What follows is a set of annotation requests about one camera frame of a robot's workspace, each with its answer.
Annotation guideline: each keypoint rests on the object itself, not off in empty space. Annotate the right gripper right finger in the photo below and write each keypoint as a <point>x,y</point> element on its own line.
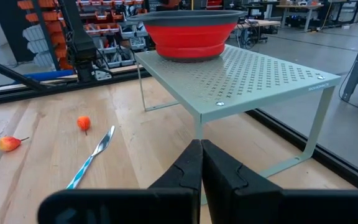
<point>244,202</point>

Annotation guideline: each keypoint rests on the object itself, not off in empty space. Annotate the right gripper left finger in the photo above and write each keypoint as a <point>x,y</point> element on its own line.
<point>166,205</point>

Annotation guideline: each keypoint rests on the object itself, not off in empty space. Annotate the red collapsible bowl grey rim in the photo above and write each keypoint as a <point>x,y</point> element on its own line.
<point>191,37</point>

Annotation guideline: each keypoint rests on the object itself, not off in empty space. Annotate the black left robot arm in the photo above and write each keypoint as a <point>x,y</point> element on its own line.
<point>79,40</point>

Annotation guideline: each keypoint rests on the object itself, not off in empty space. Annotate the green perforated metal shelf riser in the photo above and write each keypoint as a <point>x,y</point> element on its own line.
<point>244,84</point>

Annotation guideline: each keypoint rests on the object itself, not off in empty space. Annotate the blue pad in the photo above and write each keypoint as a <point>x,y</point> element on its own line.
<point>48,75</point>

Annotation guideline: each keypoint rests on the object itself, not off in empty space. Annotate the orange grey parts bin rack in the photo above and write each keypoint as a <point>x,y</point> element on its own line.
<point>113,31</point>

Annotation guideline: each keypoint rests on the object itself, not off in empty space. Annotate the wooden work table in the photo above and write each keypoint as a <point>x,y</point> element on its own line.
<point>297,7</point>

